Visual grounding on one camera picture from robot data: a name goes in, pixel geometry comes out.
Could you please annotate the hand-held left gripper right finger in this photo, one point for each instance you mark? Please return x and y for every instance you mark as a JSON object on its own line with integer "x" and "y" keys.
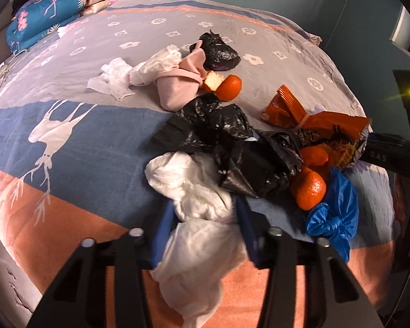
{"x": 251, "y": 235}

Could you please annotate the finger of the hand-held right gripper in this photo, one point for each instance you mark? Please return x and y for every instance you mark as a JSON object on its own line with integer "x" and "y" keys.
{"x": 386, "y": 152}

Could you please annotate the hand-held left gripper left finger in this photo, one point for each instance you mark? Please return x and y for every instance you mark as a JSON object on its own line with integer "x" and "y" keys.
{"x": 162, "y": 237}

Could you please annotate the orange snack wrapper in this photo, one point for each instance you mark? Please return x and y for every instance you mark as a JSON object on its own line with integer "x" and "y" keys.
{"x": 331, "y": 133}

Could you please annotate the large black plastic bag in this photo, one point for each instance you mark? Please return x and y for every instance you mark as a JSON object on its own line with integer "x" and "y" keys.
{"x": 239, "y": 143}

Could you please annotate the small black plastic bag wad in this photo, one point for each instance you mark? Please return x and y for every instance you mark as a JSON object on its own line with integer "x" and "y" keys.
{"x": 218, "y": 53}

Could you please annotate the blue plastic bag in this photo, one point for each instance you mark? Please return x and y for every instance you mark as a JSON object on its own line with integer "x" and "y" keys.
{"x": 338, "y": 211}

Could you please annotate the printed bed sheet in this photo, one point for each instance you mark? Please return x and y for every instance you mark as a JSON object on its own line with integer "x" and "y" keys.
{"x": 99, "y": 150}

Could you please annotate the orange peel with pale inside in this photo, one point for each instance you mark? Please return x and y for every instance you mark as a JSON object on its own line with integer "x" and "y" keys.
{"x": 229, "y": 88}

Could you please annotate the pink cloth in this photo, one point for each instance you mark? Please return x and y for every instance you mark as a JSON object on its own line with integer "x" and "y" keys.
{"x": 177, "y": 88}

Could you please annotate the blue floral quilt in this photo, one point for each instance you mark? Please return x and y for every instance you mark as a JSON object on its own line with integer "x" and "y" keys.
{"x": 44, "y": 17}

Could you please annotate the white window frame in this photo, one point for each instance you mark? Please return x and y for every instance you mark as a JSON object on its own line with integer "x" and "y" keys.
{"x": 401, "y": 29}

